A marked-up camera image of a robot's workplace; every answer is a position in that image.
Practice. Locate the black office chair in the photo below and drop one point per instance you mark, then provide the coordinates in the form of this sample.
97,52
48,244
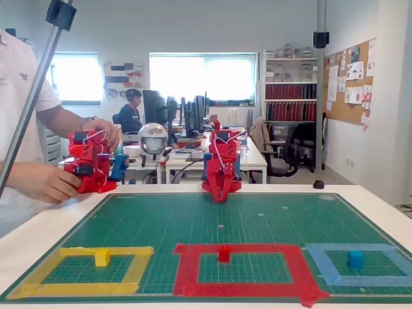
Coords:
280,167
305,135

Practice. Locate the white wall outlet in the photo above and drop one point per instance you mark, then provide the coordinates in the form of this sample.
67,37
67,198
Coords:
350,162

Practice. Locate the person's left forearm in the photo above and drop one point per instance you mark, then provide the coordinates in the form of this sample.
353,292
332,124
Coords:
64,117

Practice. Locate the red robot arm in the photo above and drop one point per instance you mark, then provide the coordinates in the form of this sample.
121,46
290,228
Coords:
222,149

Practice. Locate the green plant leaves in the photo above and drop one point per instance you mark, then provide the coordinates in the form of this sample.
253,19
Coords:
405,209

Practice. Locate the yellow tape square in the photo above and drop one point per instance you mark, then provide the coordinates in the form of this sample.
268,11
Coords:
80,288

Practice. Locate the person in white shirt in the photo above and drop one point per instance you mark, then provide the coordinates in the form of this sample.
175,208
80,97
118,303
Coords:
19,96

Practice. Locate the red leader arm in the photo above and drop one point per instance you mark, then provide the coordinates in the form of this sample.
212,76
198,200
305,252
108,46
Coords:
90,164

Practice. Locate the upright metal pole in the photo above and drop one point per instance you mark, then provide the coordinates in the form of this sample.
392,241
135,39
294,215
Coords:
321,96

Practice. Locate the red tape square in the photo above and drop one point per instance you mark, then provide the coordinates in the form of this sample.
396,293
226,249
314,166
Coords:
238,288

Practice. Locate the black computer monitor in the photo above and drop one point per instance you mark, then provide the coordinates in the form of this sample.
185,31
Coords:
189,117
172,111
154,106
200,111

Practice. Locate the cork pin board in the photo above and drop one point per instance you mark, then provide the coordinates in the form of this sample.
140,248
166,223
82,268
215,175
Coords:
341,111

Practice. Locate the small blue block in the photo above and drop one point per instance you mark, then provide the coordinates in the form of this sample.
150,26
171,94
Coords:
355,260

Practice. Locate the small yellow block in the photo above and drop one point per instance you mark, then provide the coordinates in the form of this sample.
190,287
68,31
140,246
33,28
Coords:
102,258

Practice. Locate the beige jacket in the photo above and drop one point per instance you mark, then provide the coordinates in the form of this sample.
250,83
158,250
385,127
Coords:
259,132

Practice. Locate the red cube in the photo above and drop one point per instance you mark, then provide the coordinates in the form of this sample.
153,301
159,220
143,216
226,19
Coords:
224,254

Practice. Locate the white bookshelf with binders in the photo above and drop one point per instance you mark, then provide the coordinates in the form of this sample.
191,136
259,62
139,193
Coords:
289,93

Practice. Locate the person's right hand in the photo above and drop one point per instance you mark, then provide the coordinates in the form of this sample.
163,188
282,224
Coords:
42,181

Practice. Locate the slanted metal pole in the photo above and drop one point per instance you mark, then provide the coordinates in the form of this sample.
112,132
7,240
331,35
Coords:
36,83

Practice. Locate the black pole clamp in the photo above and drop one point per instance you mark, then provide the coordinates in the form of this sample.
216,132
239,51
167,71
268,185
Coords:
321,39
60,14

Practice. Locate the small black knob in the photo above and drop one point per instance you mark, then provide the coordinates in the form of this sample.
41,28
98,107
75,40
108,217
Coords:
318,184

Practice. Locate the white helmet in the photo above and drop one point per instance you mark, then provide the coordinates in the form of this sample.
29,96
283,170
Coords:
153,141

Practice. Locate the blue tape square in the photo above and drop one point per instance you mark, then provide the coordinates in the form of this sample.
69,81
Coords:
354,280

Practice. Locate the white round container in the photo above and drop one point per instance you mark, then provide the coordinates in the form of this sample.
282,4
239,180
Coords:
132,150

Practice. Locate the green cutting mat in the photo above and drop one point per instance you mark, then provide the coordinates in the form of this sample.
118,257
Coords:
193,219

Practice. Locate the person's left hand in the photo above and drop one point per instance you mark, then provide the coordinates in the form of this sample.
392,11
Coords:
104,128

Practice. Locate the wristwatch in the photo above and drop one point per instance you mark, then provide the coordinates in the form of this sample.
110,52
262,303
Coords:
90,118

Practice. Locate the wide window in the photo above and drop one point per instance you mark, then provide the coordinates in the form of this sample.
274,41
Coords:
202,77

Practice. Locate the seated person in dark top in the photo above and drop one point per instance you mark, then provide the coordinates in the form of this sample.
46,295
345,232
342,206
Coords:
130,117

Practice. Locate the colourful drink bottle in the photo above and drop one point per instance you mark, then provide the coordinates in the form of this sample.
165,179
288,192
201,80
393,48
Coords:
121,148

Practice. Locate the wall tool rack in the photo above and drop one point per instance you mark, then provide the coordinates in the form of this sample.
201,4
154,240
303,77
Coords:
124,78

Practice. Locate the white drawer cabinet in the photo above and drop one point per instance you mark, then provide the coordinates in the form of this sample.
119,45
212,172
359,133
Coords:
53,148

